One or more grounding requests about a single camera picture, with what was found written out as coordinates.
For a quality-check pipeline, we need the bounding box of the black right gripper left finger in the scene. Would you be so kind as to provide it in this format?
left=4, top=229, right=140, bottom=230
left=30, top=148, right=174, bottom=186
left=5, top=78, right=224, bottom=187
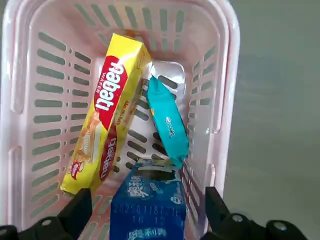
left=0, top=187, right=93, bottom=240

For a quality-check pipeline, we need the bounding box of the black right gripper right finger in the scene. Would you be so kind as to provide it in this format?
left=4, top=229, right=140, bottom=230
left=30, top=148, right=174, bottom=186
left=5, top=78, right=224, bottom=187
left=203, top=186, right=308, bottom=240

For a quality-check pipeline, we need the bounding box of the blue cookie box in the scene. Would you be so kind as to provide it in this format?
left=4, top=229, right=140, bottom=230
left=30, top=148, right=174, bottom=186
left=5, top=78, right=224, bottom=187
left=109, top=159, right=188, bottom=240

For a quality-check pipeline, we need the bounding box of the yellow wafer box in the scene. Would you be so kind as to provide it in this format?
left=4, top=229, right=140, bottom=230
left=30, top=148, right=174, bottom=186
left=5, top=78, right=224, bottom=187
left=59, top=33, right=153, bottom=196

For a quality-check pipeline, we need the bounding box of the pink plastic basket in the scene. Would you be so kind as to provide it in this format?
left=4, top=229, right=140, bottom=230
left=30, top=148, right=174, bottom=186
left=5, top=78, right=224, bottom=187
left=0, top=0, right=241, bottom=240

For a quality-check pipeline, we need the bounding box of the teal snack packet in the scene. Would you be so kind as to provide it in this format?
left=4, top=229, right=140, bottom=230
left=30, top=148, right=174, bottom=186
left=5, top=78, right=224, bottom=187
left=145, top=75, right=189, bottom=168

